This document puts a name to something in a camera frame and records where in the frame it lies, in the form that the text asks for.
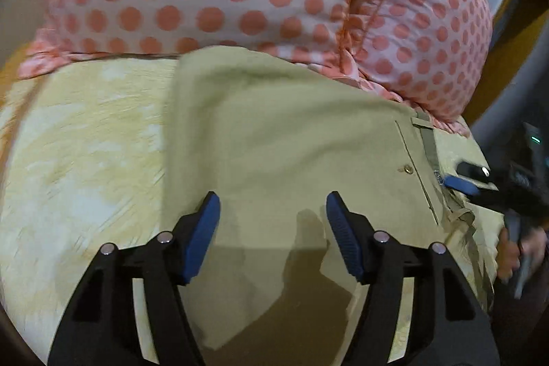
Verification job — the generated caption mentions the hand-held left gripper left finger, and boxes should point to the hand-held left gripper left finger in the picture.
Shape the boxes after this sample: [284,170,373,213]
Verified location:
[47,191,221,366]

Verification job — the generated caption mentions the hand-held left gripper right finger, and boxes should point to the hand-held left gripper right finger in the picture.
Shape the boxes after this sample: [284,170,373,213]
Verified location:
[326,191,501,366]

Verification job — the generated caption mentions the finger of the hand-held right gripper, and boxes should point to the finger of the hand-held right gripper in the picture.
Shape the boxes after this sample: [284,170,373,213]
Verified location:
[443,175,500,200]
[456,162,492,180]

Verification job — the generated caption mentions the khaki pants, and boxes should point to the khaki pants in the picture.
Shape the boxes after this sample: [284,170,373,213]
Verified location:
[164,46,507,366]

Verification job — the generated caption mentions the person's right hand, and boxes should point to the person's right hand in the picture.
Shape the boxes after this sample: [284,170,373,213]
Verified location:
[497,226,549,285]

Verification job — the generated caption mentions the yellow wooden headboard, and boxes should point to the yellow wooden headboard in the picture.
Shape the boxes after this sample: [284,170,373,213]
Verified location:
[461,0,529,126]

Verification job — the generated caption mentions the yellow patterned bed sheet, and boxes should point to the yellow patterned bed sheet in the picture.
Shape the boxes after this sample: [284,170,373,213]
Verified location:
[0,44,207,366]

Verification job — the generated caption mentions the small polka dot pillow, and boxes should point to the small polka dot pillow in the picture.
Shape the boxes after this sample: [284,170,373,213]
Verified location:
[339,0,492,135]

